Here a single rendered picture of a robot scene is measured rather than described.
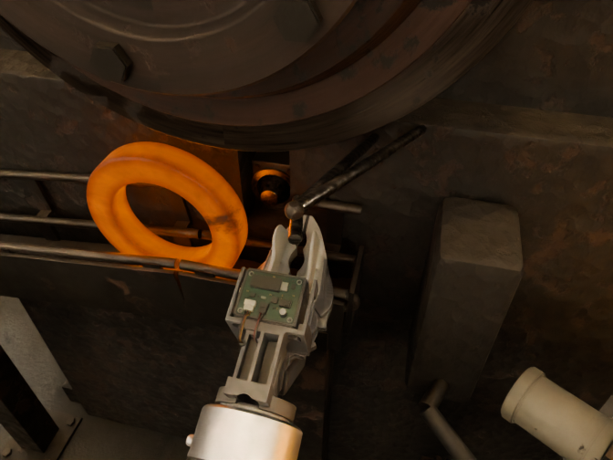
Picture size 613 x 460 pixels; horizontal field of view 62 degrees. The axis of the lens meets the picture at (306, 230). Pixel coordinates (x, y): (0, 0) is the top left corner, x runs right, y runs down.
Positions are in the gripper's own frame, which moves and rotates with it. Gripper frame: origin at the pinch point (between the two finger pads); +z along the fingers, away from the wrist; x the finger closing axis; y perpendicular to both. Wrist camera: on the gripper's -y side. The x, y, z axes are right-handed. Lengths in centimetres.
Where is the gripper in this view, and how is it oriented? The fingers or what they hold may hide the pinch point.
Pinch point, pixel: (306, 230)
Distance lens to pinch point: 55.8
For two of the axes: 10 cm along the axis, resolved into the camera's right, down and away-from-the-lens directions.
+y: -0.7, -4.9, -8.7
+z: 2.2, -8.6, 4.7
